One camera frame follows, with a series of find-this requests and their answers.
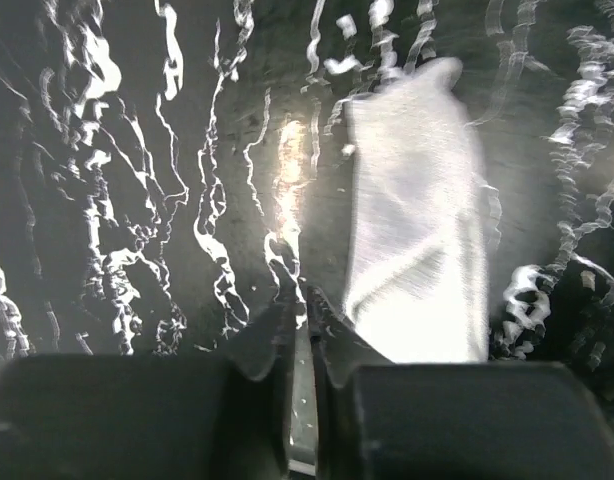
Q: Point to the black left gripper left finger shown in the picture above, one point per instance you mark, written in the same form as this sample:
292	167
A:
223	414

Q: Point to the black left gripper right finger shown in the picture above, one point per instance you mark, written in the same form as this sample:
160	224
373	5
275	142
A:
498	420

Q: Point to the grey cloth napkin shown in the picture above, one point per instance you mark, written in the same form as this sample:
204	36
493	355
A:
417	280

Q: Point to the black marbled table mat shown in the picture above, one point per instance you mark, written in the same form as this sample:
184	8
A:
166	167

